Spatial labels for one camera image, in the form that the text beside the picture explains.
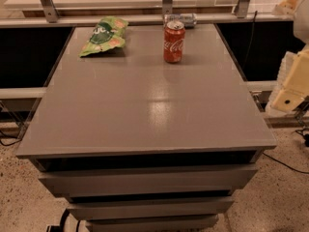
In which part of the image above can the green chip bag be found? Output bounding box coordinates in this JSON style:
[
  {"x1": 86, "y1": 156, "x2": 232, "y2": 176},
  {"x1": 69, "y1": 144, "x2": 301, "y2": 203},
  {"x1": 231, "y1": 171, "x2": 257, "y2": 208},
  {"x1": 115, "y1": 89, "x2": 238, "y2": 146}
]
[{"x1": 79, "y1": 16, "x2": 128, "y2": 57}]

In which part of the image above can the black floor cable left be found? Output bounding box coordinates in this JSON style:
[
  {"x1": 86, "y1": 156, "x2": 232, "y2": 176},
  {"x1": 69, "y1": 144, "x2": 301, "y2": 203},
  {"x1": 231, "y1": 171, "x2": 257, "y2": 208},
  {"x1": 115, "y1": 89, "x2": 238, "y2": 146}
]
[{"x1": 0, "y1": 129, "x2": 23, "y2": 148}]

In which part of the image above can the right metal bracket post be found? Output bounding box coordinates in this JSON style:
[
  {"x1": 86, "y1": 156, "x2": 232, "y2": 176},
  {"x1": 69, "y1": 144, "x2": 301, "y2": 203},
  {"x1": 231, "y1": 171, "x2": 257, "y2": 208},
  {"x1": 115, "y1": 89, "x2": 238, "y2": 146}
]
[{"x1": 234, "y1": 0, "x2": 250, "y2": 18}]

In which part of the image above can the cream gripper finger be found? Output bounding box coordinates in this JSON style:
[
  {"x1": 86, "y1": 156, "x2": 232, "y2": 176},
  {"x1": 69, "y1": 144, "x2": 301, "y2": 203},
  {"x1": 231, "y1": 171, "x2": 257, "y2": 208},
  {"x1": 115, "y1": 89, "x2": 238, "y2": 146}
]
[{"x1": 270, "y1": 50, "x2": 309, "y2": 113}]

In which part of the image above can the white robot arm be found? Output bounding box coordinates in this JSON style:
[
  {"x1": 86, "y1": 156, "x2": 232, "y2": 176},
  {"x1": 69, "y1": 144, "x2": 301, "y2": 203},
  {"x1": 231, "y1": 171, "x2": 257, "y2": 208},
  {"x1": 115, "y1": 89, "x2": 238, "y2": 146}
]
[{"x1": 269, "y1": 0, "x2": 309, "y2": 113}]

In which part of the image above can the middle grey drawer front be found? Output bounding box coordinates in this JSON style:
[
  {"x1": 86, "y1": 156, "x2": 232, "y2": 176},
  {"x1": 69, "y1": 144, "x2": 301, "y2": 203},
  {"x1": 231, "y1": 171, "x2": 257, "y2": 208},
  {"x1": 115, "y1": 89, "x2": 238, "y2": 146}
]
[{"x1": 68, "y1": 196, "x2": 234, "y2": 220}]

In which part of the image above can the black hanging cable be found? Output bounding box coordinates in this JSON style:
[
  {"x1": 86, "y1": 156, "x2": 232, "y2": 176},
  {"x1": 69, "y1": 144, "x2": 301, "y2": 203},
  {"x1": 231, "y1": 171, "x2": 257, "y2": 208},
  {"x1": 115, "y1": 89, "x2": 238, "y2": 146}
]
[{"x1": 241, "y1": 10, "x2": 259, "y2": 71}]

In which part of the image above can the top grey drawer front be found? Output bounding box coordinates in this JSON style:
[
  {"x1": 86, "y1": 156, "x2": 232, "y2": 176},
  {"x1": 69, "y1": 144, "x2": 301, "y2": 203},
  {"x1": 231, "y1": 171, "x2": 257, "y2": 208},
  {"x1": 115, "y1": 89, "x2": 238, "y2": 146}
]
[{"x1": 39, "y1": 163, "x2": 257, "y2": 197}]

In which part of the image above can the grey drawer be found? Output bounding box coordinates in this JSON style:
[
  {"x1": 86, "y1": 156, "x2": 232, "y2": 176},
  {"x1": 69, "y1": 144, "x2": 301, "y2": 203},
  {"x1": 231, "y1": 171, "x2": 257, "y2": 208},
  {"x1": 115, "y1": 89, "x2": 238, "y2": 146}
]
[
  {"x1": 68, "y1": 196, "x2": 234, "y2": 220},
  {"x1": 86, "y1": 215, "x2": 218, "y2": 232},
  {"x1": 39, "y1": 163, "x2": 257, "y2": 197}
]

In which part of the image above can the grey drawer cabinet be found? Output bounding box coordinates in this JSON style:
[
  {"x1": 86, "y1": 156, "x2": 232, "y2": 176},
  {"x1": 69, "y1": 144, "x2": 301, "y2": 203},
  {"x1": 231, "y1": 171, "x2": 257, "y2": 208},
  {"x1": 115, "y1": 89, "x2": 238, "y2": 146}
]
[{"x1": 14, "y1": 23, "x2": 278, "y2": 232}]

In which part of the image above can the black cable under cabinet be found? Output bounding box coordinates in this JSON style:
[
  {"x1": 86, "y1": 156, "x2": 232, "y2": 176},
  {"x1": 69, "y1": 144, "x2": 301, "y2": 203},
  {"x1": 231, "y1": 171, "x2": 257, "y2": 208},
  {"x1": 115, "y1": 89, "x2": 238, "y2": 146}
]
[{"x1": 46, "y1": 208, "x2": 81, "y2": 232}]

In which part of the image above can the bottom grey drawer front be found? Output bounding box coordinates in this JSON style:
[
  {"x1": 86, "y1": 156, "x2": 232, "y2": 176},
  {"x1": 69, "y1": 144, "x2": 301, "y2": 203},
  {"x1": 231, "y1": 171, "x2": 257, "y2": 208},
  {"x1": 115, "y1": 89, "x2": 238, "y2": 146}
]
[{"x1": 86, "y1": 215, "x2": 218, "y2": 232}]

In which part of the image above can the black floor cable right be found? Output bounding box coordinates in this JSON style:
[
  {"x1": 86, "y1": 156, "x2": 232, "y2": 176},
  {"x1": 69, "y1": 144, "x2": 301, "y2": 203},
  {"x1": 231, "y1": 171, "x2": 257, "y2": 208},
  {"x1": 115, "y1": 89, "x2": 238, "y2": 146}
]
[{"x1": 262, "y1": 152, "x2": 309, "y2": 176}]

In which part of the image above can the black floor cable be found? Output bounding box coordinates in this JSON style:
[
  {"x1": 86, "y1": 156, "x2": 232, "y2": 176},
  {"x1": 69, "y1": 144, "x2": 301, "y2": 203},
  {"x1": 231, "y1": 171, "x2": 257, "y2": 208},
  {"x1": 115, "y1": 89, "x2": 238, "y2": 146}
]
[
  {"x1": 0, "y1": 129, "x2": 23, "y2": 148},
  {"x1": 262, "y1": 152, "x2": 309, "y2": 176}
]

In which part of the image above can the red coke can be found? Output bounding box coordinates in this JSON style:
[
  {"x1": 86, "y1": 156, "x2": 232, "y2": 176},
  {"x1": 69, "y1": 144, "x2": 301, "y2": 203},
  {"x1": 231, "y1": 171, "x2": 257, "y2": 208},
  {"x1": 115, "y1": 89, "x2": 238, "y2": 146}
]
[{"x1": 163, "y1": 20, "x2": 185, "y2": 63}]

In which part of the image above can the left metal bracket post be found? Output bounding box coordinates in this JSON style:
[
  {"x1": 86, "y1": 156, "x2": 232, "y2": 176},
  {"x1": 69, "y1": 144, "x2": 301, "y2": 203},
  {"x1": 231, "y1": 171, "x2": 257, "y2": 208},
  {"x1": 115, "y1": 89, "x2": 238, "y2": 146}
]
[{"x1": 40, "y1": 0, "x2": 59, "y2": 23}]

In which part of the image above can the silver can lying down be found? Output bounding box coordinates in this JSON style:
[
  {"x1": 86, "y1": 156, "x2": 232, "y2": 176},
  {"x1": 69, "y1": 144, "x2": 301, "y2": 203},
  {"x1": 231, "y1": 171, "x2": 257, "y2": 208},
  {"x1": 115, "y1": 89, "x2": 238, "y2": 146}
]
[{"x1": 163, "y1": 14, "x2": 197, "y2": 29}]

